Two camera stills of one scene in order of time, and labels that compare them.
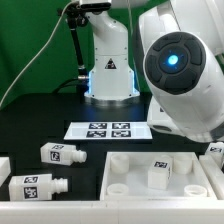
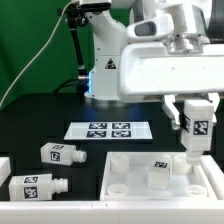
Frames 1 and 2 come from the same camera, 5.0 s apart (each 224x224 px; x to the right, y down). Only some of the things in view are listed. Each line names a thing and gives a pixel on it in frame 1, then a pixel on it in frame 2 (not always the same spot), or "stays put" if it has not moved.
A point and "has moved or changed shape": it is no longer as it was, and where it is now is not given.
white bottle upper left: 62,154 stays put
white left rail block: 5,169 stays put
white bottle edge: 215,150 has moved or changed shape
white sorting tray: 125,178 stays put
